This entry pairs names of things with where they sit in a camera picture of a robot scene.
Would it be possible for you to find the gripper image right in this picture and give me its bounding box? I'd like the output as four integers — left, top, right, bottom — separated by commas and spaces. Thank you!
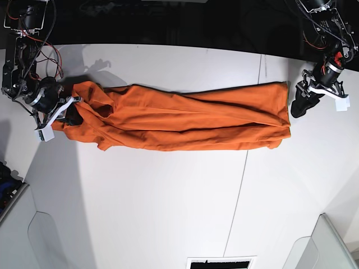
291, 60, 348, 118

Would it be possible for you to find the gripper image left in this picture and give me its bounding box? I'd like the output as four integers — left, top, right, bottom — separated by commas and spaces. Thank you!
27, 82, 84, 129

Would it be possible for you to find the orange t-shirt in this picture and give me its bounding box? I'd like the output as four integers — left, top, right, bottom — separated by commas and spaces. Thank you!
52, 81, 291, 151

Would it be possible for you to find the bin with dark items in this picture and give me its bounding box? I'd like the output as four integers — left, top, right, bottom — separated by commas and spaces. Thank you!
0, 163, 24, 214

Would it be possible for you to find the grey panel left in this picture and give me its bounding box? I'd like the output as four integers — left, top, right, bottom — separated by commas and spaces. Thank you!
1, 184, 68, 268

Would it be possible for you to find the grey panel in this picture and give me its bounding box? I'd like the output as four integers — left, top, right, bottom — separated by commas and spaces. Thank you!
283, 213, 358, 269
1, 184, 68, 268

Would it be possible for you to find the grey panel right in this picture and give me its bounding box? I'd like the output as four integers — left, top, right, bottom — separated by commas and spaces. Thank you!
283, 213, 358, 269

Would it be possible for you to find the white framed black slot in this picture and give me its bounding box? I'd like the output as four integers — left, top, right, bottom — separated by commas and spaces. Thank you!
186, 256, 257, 269

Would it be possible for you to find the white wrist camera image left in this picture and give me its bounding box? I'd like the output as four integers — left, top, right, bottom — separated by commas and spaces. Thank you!
34, 127, 54, 142

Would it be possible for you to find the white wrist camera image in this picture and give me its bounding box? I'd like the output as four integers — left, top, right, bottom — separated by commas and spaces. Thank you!
34, 127, 54, 142
335, 95, 351, 112

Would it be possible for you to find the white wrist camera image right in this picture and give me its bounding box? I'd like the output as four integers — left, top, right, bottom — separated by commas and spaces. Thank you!
335, 95, 351, 112

